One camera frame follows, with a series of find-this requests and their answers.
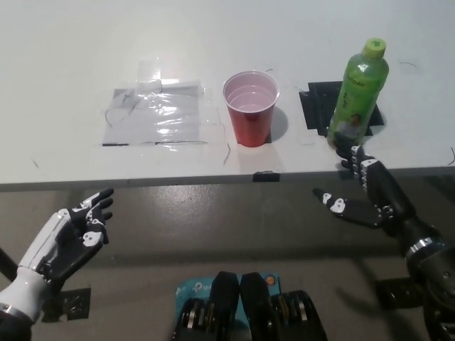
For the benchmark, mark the black tape square patch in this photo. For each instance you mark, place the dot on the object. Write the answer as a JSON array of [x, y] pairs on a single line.
[[318, 110]]

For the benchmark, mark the red plastic cup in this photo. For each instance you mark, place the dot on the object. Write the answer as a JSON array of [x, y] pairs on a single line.
[[250, 124]]

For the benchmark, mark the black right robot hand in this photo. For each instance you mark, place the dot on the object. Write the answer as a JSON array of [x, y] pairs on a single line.
[[387, 192]]

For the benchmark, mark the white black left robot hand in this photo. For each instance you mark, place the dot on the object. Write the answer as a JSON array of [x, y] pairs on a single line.
[[67, 245]]

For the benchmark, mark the green tea bottle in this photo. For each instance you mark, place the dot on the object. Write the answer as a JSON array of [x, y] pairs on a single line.
[[359, 92]]

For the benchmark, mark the small black tape piece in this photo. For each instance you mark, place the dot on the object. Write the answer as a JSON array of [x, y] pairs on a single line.
[[266, 176]]

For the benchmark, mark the teal tp-link box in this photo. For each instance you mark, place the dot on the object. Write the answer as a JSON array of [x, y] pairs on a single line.
[[193, 288]]

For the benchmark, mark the clear plastic taped sheet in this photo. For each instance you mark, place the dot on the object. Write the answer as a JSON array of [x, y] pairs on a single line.
[[153, 117]]

